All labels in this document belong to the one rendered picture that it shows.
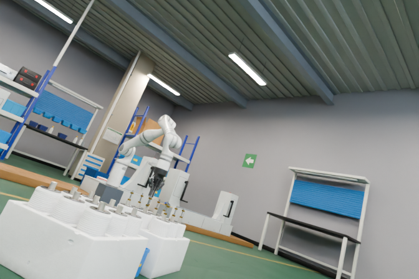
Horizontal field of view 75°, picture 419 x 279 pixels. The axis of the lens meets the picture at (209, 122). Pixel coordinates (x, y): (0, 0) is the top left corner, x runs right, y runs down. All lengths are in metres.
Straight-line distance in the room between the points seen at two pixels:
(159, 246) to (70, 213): 0.53
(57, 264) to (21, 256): 0.14
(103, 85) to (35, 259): 9.61
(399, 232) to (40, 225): 5.63
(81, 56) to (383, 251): 9.64
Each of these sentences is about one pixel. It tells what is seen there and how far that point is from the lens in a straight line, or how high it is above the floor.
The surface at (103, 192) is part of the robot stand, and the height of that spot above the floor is 0.25.
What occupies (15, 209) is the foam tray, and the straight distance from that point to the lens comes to 1.20.
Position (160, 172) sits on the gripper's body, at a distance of 1.56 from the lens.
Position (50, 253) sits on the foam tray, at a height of 0.09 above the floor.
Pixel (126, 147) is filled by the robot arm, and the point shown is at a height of 0.59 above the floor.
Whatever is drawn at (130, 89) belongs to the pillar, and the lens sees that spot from 8.43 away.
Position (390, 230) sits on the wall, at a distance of 6.08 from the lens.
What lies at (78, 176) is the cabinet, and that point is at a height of 0.10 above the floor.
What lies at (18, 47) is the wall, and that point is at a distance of 10.06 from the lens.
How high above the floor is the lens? 0.37
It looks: 17 degrees up
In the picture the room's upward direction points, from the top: 20 degrees clockwise
